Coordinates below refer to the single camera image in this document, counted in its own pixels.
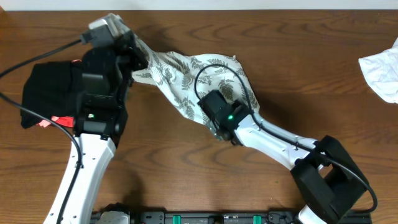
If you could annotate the plain white cloth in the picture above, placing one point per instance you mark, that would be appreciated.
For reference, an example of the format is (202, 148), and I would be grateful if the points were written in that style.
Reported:
(380, 73)

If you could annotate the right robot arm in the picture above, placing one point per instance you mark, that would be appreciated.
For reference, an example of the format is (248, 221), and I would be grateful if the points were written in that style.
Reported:
(327, 177)

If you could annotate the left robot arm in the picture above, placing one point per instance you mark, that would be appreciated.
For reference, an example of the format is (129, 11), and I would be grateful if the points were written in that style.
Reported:
(99, 122)

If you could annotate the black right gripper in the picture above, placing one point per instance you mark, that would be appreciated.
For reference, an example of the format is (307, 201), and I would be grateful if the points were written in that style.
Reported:
(208, 101)

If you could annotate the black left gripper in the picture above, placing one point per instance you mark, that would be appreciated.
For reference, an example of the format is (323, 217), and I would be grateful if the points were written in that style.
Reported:
(134, 54)

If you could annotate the white fern print garment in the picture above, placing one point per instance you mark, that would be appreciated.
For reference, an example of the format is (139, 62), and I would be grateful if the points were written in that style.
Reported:
(185, 79)

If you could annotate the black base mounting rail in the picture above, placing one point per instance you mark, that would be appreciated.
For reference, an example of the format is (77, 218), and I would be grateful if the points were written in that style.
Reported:
(119, 213)

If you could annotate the folded black and coral garment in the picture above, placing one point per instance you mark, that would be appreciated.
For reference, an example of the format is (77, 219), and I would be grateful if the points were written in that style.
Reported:
(54, 90)

